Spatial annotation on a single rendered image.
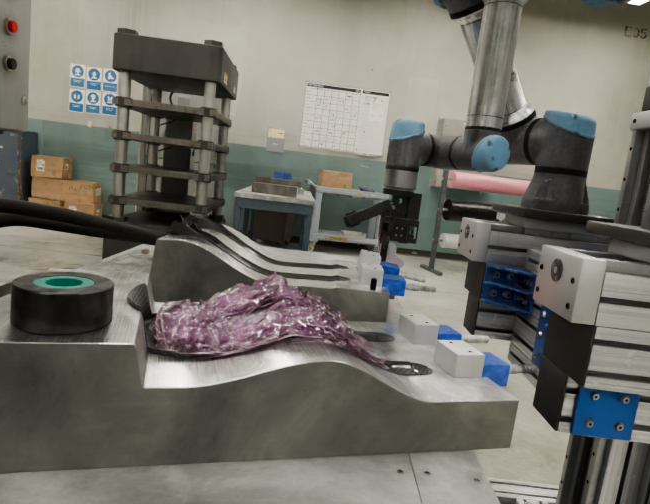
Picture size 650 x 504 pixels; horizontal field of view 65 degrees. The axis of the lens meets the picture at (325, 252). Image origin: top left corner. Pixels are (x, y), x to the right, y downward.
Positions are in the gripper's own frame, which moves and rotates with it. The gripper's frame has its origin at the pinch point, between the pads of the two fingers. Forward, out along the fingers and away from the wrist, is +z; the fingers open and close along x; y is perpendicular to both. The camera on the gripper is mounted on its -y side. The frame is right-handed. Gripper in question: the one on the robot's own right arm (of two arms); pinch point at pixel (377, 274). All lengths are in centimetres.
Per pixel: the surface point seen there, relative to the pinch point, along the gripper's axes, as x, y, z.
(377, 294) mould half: -38.4, -3.8, -3.9
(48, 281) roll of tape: -74, -37, -9
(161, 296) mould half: -38, -38, 1
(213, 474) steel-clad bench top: -77, -20, 5
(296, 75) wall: 612, -81, -147
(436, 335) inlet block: -51, 3, -2
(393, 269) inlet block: -22.9, 0.3, -5.6
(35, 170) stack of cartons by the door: 549, -398, 21
